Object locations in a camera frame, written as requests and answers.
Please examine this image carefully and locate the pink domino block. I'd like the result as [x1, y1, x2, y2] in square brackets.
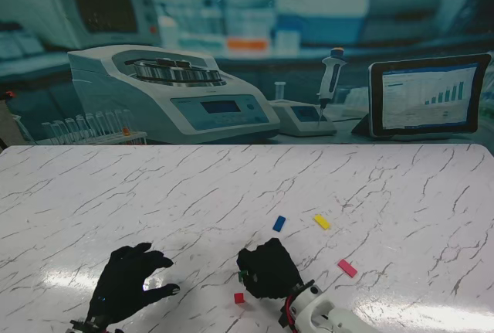
[337, 258, 358, 277]

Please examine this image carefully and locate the printed laboratory backdrop banner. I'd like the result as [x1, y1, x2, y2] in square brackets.
[0, 0, 494, 147]

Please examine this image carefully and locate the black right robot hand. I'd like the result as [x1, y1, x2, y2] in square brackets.
[236, 237, 305, 300]

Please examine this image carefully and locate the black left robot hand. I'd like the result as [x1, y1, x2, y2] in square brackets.
[86, 243, 181, 321]

